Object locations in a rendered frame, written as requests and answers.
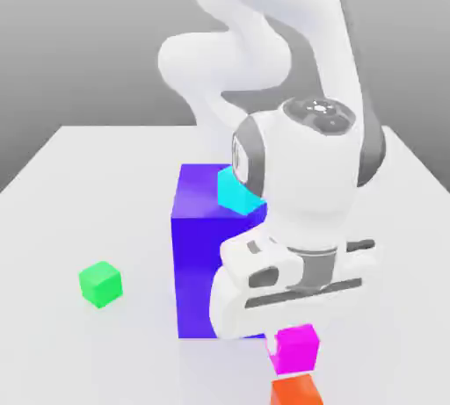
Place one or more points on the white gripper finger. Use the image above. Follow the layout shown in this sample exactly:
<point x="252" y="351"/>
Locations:
<point x="272" y="344"/>

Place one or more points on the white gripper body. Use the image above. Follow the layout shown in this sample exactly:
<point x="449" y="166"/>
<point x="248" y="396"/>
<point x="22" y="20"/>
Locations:
<point x="239" y="317"/>

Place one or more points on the small magenta cube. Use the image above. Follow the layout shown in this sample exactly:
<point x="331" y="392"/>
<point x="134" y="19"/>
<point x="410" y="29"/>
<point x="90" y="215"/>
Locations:
<point x="299" y="348"/>

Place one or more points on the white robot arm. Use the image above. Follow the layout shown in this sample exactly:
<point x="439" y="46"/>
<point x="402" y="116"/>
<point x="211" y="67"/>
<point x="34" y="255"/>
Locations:
<point x="302" y="173"/>

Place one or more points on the small orange cube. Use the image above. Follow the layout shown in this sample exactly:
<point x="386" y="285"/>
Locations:
<point x="295" y="392"/>

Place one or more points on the small cyan cube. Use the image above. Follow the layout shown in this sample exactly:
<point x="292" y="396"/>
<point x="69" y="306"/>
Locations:
<point x="233" y="196"/>

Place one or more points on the small green cube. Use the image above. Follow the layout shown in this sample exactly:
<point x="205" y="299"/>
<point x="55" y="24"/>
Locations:
<point x="101" y="284"/>

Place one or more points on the large blue box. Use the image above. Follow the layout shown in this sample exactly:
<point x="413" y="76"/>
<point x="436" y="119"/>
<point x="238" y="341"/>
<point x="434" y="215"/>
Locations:
<point x="193" y="257"/>

